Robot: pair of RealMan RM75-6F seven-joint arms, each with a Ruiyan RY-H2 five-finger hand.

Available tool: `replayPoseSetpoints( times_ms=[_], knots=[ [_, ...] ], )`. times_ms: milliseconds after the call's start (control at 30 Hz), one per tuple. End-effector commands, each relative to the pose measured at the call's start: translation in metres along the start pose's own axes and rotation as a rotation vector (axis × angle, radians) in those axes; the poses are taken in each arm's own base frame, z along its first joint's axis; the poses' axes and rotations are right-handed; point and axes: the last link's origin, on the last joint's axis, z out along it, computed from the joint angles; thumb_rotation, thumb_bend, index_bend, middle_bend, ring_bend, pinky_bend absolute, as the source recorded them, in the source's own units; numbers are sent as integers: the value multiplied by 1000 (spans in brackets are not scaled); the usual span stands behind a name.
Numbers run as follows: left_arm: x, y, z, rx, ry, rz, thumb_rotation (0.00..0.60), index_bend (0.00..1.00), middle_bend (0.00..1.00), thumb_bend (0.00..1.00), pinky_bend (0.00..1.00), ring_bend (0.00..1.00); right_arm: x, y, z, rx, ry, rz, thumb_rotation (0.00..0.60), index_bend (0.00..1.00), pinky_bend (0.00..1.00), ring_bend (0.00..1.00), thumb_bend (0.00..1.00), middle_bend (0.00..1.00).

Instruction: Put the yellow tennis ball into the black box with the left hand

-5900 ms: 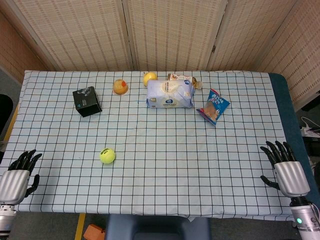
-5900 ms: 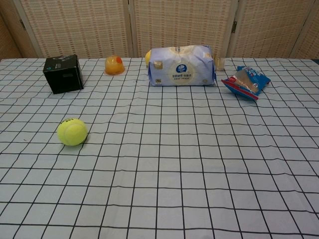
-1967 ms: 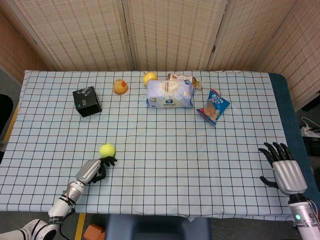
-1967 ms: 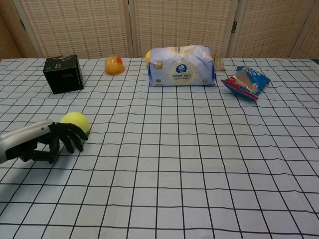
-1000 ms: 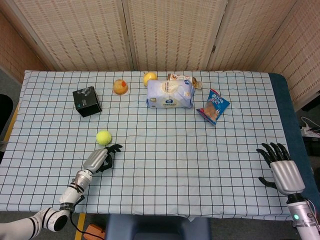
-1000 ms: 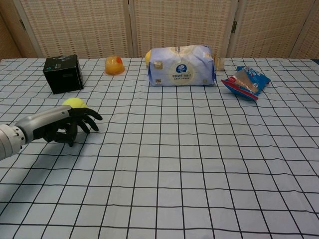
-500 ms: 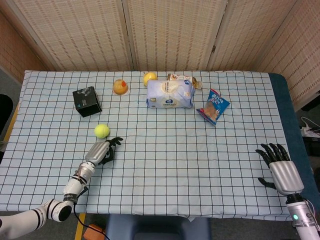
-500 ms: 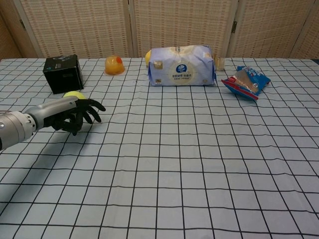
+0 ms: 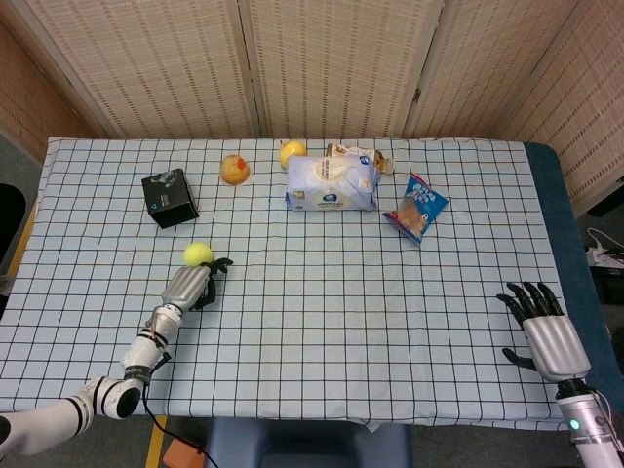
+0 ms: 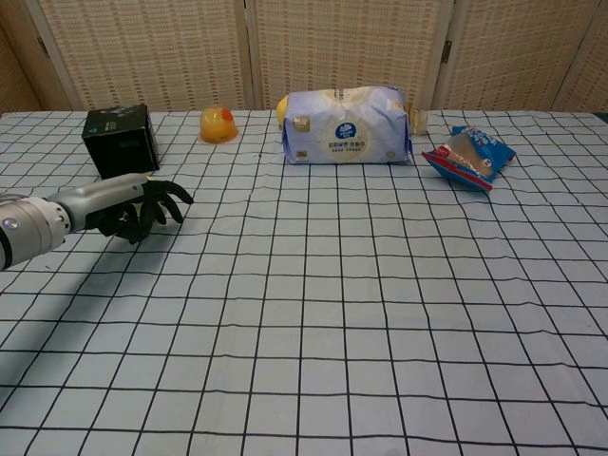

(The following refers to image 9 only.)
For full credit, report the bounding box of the blue checked tablecloth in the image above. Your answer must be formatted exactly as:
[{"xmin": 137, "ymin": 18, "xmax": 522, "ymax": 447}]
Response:
[{"xmin": 0, "ymin": 136, "xmax": 576, "ymax": 433}]

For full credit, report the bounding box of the yellow floor tape strip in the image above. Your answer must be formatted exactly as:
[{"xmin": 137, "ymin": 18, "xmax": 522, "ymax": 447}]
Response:
[{"xmin": 144, "ymin": 414, "xmax": 169, "ymax": 468}]

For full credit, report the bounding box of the beige woven folding screen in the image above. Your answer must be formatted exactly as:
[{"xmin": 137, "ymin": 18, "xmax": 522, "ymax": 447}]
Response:
[{"xmin": 0, "ymin": 0, "xmax": 624, "ymax": 215}]

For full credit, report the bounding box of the blue white bread bag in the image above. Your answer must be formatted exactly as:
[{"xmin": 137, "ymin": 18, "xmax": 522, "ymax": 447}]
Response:
[{"xmin": 285, "ymin": 154, "xmax": 380, "ymax": 214}]

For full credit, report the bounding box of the yellow tennis ball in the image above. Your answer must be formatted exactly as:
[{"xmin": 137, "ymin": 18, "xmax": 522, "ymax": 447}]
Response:
[{"xmin": 182, "ymin": 242, "xmax": 215, "ymax": 268}]

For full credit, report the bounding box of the orange block on floor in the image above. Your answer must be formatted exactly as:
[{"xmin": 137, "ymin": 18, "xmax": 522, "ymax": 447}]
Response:
[{"xmin": 162, "ymin": 437, "xmax": 207, "ymax": 468}]

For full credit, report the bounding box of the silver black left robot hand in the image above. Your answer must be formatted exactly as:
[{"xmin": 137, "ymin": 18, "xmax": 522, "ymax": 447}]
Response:
[{"xmin": 161, "ymin": 256, "xmax": 234, "ymax": 313}]

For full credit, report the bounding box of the yellow round fruit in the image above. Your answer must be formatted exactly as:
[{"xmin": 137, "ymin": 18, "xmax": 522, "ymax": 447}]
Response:
[{"xmin": 279, "ymin": 139, "xmax": 308, "ymax": 170}]

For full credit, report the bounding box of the blue snack packet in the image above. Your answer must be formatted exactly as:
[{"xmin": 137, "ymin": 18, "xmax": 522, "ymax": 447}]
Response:
[{"xmin": 382, "ymin": 173, "xmax": 449, "ymax": 247}]

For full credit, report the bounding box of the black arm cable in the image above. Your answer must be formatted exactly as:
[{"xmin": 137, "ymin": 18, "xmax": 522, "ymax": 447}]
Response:
[{"xmin": 139, "ymin": 350, "xmax": 220, "ymax": 468}]

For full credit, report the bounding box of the black cardboard box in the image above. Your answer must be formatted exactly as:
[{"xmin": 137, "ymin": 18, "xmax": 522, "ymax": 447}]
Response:
[{"xmin": 140, "ymin": 168, "xmax": 201, "ymax": 229}]

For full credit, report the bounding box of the blue padded chair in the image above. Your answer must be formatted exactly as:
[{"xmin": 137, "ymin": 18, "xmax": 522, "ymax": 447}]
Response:
[{"xmin": 204, "ymin": 417, "xmax": 413, "ymax": 468}]

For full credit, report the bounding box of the brown white snack packet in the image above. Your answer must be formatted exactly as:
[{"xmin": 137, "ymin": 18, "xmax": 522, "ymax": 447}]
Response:
[{"xmin": 325, "ymin": 142, "xmax": 394, "ymax": 175}]

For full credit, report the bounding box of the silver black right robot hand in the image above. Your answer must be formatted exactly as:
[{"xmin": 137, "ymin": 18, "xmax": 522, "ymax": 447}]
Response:
[{"xmin": 495, "ymin": 281, "xmax": 592, "ymax": 384}]

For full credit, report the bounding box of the white cables and plug strip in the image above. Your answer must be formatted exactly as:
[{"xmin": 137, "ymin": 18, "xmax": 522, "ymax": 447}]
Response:
[{"xmin": 584, "ymin": 226, "xmax": 624, "ymax": 268}]

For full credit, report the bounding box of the dark blue padded table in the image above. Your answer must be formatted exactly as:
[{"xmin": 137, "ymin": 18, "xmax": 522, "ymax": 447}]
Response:
[{"xmin": 524, "ymin": 140, "xmax": 616, "ymax": 391}]

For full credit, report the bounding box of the black rounded chair back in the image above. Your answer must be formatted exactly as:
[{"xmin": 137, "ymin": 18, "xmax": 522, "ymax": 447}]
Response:
[{"xmin": 0, "ymin": 183, "xmax": 26, "ymax": 264}]

